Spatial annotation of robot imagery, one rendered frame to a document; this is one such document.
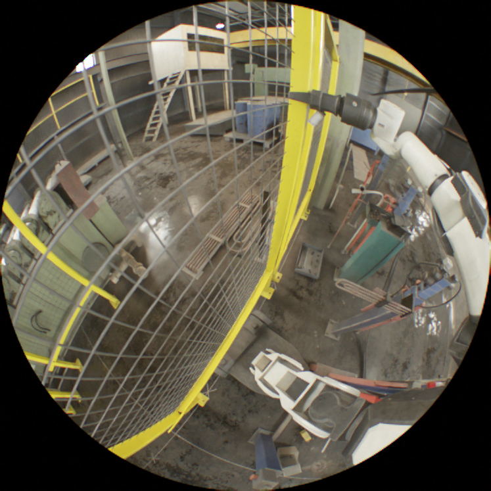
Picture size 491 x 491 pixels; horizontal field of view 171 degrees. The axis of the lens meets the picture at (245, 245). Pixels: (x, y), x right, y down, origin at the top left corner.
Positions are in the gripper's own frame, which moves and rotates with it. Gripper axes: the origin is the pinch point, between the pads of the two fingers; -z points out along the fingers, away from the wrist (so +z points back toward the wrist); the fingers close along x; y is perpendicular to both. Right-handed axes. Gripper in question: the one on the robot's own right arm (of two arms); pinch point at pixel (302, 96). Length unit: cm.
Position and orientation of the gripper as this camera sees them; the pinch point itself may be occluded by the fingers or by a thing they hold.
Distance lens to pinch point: 50.7
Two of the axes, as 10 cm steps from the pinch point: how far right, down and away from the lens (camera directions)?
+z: 8.7, 3.9, -3.0
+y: -0.2, -5.7, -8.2
